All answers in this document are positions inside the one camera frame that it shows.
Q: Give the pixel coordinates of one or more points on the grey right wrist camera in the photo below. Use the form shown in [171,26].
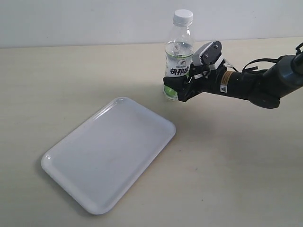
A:
[210,54]

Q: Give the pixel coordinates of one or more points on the clear plastic drink bottle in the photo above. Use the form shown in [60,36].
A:
[179,50]

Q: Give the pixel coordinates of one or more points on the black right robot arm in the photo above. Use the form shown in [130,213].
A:
[263,88]

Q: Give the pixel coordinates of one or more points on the white rectangular plastic tray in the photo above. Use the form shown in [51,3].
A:
[99,161]

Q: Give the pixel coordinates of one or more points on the white bottle cap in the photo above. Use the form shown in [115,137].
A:
[183,17]

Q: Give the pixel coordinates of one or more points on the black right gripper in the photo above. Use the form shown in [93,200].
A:
[200,79]

